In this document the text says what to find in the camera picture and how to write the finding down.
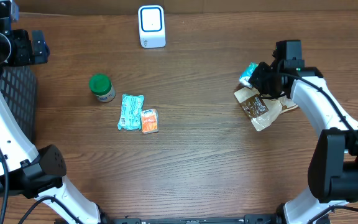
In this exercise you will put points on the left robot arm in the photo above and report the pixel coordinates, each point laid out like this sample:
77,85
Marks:
39,174

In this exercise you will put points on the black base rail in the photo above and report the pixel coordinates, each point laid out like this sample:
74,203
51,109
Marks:
191,221

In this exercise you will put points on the white barcode scanner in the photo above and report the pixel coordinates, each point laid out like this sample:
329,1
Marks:
151,19

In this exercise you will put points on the long teal wipes pack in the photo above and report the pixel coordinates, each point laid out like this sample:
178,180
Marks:
131,107

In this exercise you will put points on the grey plastic mesh basket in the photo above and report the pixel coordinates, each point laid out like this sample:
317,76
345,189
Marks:
18,86

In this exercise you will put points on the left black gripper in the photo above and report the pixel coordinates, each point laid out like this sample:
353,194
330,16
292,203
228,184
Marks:
27,55

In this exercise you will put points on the orange tissue pack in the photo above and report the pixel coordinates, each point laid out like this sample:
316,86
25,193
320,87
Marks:
149,119

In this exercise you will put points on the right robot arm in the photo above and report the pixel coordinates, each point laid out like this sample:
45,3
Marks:
333,170

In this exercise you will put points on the green capped plastic bottle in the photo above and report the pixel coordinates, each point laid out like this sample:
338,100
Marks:
101,86

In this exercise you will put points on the brown white snack bag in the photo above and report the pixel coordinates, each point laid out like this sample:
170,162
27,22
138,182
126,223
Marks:
262,112

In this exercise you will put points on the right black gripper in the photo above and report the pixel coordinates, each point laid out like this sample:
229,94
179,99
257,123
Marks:
256,79

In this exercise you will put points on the teal tissue pack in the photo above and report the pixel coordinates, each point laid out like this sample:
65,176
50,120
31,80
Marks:
246,75

